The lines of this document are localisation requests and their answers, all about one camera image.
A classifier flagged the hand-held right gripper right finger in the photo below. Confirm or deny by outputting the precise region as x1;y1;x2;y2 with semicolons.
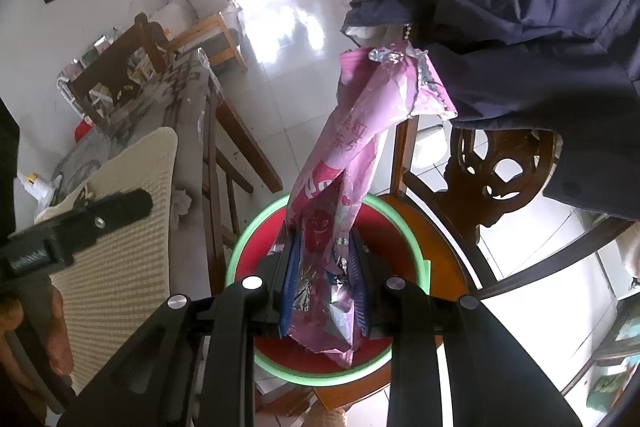
350;229;583;427

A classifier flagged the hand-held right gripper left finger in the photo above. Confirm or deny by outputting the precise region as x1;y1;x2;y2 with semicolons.
57;232;303;427

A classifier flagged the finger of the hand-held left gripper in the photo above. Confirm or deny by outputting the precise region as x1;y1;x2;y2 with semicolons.
47;188;153;254

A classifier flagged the red basin green rim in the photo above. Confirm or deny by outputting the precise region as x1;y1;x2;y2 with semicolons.
225;194;431;389

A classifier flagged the pink snack bag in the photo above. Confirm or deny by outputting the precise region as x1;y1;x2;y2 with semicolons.
272;46;458;368

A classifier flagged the person's left hand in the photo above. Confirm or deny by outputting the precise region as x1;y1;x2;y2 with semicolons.
0;282;74;378

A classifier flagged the beige striped table cloth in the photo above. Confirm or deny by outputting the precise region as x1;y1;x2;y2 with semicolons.
37;127;179;395

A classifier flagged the plastic bottle yellow cap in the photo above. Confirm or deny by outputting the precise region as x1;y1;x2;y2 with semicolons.
17;174;41;198

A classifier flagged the grey patterned rug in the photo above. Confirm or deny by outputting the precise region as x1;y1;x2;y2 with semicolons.
50;49;223;208

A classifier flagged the brown wooden bench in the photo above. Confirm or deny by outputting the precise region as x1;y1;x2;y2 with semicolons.
67;12;248;128

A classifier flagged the carved wooden chair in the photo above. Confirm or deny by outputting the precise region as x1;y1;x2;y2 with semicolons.
315;122;640;410

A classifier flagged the white cushioned sofa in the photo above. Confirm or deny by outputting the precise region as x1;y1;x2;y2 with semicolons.
150;0;241;38

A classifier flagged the navy jacket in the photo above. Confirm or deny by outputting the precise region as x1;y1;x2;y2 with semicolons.
341;0;640;223

